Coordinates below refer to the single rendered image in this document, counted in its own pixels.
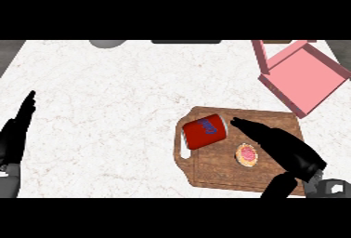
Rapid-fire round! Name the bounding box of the dark grey flat object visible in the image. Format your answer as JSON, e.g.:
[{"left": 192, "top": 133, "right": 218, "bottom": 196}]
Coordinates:
[{"left": 151, "top": 40, "right": 223, "bottom": 45}]

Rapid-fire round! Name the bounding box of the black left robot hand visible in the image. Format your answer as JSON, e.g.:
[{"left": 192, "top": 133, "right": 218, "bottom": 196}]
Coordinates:
[{"left": 0, "top": 89, "right": 37, "bottom": 166}]

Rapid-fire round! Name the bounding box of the red can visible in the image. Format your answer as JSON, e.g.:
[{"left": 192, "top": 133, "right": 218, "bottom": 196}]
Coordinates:
[{"left": 182, "top": 112, "right": 230, "bottom": 152}]

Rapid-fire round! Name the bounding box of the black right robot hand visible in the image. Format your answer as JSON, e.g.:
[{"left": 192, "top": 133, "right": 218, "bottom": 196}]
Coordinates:
[{"left": 229, "top": 116, "right": 329, "bottom": 199}]

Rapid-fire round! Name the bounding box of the brown wooden cutting board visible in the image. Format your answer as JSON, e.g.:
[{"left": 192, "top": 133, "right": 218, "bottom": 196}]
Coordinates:
[{"left": 171, "top": 105, "right": 307, "bottom": 197}]

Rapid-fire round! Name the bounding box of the grey round object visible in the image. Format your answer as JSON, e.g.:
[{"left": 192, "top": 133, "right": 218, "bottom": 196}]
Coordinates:
[{"left": 87, "top": 40, "right": 127, "bottom": 49}]

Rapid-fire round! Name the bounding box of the pink frosted cupcake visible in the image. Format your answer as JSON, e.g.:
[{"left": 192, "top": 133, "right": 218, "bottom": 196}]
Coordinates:
[{"left": 235, "top": 142, "right": 261, "bottom": 168}]

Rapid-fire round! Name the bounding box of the pink cardboard box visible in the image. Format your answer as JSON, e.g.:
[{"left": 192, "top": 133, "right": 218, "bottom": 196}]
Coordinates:
[{"left": 251, "top": 40, "right": 351, "bottom": 120}]

